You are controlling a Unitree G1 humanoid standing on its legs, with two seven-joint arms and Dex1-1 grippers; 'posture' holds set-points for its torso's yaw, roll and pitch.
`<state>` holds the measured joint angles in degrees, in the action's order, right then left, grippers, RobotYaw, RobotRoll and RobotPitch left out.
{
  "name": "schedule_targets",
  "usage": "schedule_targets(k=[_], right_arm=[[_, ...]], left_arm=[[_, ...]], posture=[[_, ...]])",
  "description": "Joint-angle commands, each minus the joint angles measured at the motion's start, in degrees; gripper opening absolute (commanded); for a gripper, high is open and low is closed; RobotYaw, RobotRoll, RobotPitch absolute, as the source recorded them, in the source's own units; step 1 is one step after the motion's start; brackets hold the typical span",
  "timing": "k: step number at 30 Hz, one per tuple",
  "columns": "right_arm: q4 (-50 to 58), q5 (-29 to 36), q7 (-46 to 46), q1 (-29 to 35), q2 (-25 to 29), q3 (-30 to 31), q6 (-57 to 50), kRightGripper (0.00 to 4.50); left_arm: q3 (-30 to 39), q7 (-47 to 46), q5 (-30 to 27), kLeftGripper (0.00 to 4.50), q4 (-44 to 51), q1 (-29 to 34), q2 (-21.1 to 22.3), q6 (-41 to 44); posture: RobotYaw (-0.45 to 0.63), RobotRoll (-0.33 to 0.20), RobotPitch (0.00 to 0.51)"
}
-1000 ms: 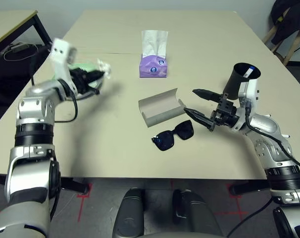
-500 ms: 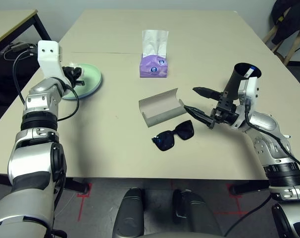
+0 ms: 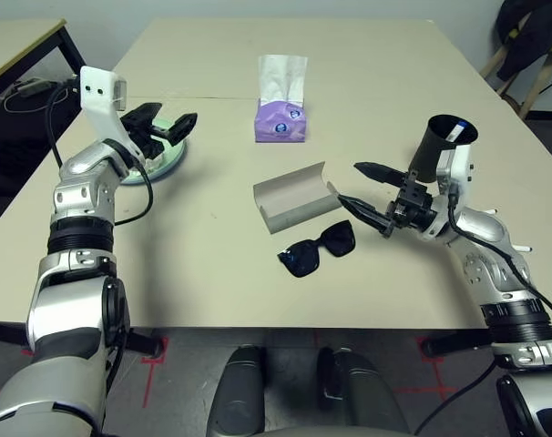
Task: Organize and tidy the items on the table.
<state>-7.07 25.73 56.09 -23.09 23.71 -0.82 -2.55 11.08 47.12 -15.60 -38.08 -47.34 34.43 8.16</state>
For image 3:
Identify black sunglasses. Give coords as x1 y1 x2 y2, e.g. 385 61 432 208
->
277 219 356 279

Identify white looped floor cable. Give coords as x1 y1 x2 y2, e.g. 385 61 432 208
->
2 79 77 113

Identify grey robot leg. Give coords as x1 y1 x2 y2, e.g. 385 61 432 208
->
208 344 267 436
316 346 412 433

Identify grey robot left leg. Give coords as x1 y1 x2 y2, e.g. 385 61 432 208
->
208 344 267 436

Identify light green plate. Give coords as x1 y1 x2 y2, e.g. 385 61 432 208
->
120 116 186 183

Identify beige side table black frame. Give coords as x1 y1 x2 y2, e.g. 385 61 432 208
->
0 17 87 106

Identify dark jacket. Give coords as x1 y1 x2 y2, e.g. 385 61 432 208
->
494 0 552 83

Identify light blue plate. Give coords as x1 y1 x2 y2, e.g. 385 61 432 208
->
120 140 187 186

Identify purple tissue pack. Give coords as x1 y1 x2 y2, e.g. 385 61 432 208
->
253 97 308 144

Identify grey robot right leg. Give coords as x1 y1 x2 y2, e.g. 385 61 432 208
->
316 346 412 433

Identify white upright tissue sheet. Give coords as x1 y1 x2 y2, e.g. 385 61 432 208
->
257 54 309 104

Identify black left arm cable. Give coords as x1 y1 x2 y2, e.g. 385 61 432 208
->
46 84 155 227

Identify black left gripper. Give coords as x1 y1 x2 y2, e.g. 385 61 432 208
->
120 103 199 161

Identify grey glasses case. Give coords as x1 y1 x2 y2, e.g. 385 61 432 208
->
252 161 343 236

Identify wooden stool green seat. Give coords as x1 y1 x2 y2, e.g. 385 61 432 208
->
478 13 552 119

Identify black plastic cup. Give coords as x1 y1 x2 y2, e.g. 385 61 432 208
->
410 113 480 184

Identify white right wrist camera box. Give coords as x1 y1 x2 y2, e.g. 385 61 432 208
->
424 144 475 240

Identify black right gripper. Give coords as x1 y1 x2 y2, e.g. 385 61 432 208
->
337 161 437 239

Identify grey power strip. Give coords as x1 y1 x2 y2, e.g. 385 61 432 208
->
15 77 49 97

